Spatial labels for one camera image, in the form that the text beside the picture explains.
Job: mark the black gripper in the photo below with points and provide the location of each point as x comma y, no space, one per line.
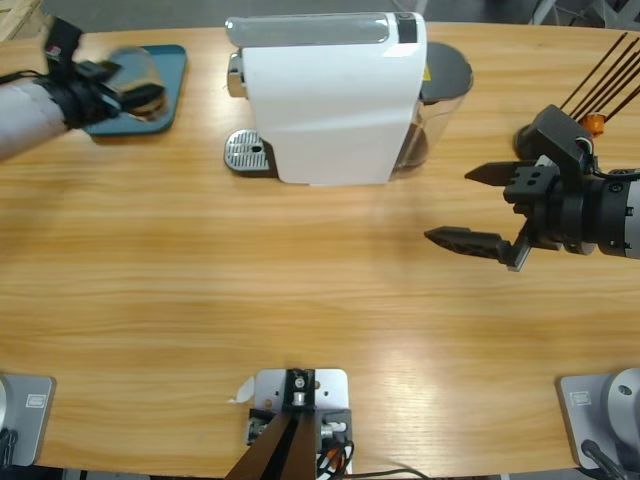
547,207
87,97

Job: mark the clear drinking glass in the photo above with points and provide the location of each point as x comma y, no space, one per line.
140,75

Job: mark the white capsule coffee machine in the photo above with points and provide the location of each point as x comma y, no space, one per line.
330,115

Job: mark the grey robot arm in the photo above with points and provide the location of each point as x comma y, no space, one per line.
620,215
27,117

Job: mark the orange coffee capsule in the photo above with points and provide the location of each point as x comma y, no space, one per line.
595,122

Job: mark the teal plastic tray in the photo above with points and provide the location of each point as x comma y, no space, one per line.
170,65

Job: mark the black capsule holder with rods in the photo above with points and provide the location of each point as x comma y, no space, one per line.
522,137

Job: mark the wooden pallet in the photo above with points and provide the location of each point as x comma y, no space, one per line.
15,17

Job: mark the clear water tank dark lid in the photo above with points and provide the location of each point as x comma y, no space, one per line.
445,80

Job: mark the silver slotted drip tray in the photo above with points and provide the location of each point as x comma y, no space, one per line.
245,150

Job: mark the white paper scrap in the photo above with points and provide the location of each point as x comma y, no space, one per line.
243,391

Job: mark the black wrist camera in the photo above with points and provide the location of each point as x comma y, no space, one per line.
557,132
60,45

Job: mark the white metal frame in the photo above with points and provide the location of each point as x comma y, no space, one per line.
540,12

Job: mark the white mount plate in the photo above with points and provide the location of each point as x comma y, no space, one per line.
330,385

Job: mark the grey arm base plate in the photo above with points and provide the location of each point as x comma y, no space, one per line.
30,410
595,415

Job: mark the dark camera post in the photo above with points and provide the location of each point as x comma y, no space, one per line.
280,450

